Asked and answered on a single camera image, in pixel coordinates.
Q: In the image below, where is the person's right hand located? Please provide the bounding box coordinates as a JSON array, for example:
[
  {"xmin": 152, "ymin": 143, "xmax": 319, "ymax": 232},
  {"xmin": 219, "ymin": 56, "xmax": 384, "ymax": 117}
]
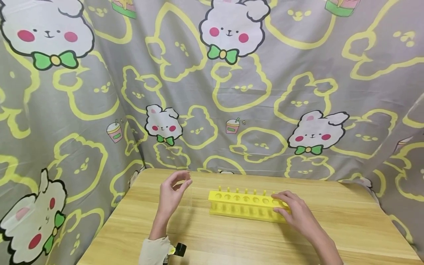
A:
[{"xmin": 271, "ymin": 190, "xmax": 319, "ymax": 238}]

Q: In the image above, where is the clear test tube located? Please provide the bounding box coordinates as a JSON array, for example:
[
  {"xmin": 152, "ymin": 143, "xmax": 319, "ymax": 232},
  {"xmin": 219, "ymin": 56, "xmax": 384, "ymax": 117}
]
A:
[{"xmin": 185, "ymin": 180, "xmax": 197, "ymax": 222}]

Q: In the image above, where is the person's left hand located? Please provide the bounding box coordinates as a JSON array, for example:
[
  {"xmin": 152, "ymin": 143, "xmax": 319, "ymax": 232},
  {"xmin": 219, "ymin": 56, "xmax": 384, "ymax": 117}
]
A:
[{"xmin": 158, "ymin": 170, "xmax": 194, "ymax": 223}]

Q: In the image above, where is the person's left forearm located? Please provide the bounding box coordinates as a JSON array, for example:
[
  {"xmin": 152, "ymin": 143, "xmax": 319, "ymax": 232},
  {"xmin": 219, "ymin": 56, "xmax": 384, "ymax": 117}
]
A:
[{"xmin": 138, "ymin": 217, "xmax": 173, "ymax": 265}]

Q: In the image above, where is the black wrist band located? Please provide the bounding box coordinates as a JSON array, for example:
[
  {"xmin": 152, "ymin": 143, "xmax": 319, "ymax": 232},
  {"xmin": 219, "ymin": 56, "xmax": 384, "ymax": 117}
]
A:
[{"xmin": 163, "ymin": 242, "xmax": 187, "ymax": 265}]

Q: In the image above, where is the person's right forearm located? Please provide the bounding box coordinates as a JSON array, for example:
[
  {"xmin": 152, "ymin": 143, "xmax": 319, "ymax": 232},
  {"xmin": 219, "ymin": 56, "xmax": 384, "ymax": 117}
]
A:
[{"xmin": 307, "ymin": 228, "xmax": 345, "ymax": 265}]

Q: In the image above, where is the yellow test tube rack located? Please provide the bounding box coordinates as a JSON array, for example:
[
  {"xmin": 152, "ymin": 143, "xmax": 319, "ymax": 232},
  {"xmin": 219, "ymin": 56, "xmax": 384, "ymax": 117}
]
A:
[{"xmin": 208, "ymin": 185, "xmax": 293, "ymax": 224}]

